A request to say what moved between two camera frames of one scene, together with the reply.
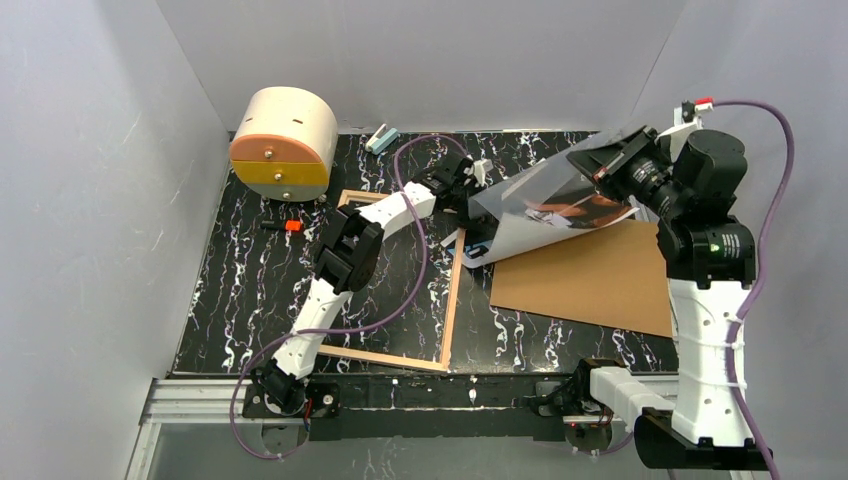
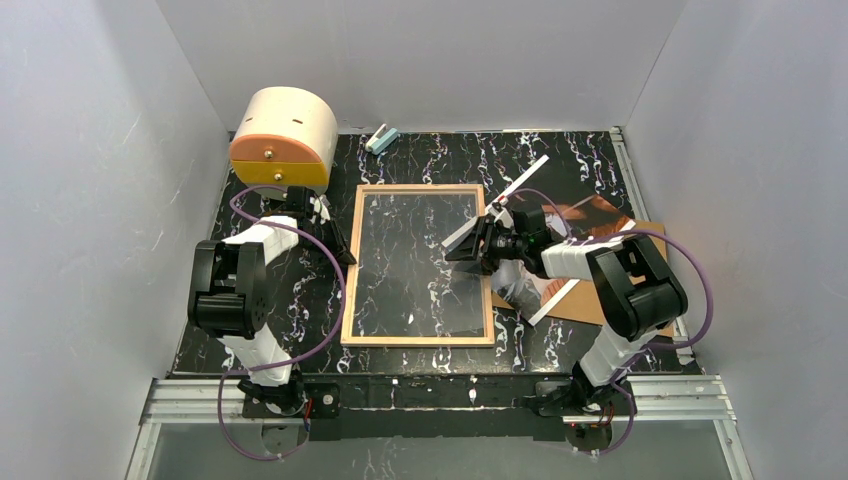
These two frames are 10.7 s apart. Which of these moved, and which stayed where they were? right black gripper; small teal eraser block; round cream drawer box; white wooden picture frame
Moved: white wooden picture frame; right black gripper
Stayed: small teal eraser block; round cream drawer box
